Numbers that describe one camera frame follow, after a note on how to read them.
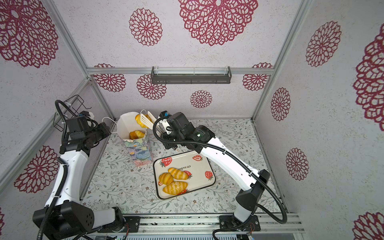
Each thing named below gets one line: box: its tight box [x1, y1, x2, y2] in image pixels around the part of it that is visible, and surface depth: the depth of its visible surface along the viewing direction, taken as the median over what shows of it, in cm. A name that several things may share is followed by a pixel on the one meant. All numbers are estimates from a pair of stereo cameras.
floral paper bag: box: [117, 111, 153, 167], surface depth 88 cm
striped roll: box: [168, 167, 189, 180], surface depth 89 cm
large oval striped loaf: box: [162, 181, 188, 195], surface depth 83 cm
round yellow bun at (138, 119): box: [135, 113, 154, 129], surface depth 72 cm
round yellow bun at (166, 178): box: [158, 172, 174, 185], surface depth 87 cm
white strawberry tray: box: [153, 150, 216, 200], surface depth 94 cm
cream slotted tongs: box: [140, 111, 157, 130], surface depth 70 cm
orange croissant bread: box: [129, 130, 145, 140], surface depth 97 cm
